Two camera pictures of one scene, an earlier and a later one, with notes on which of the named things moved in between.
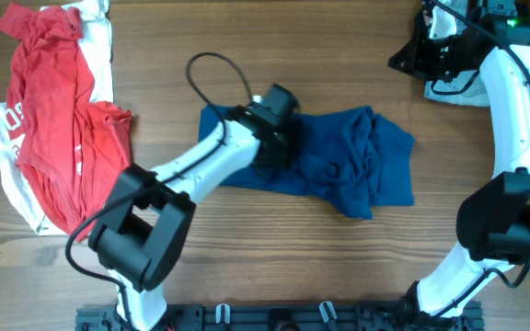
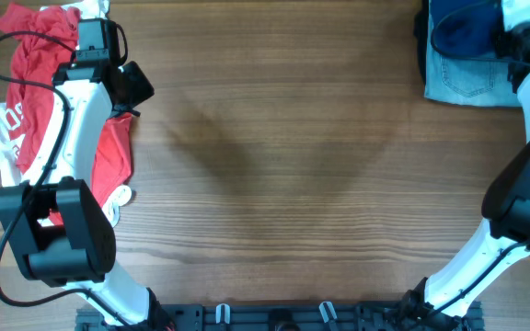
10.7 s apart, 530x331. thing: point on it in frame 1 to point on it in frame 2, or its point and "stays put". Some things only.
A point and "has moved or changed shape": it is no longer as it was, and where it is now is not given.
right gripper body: x=432 y=65 to x=507 y=44
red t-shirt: x=70 y=149 stays put
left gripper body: x=274 y=154 to x=139 y=88
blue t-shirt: x=349 y=155 has moved or changed shape
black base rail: x=351 y=316 stays put
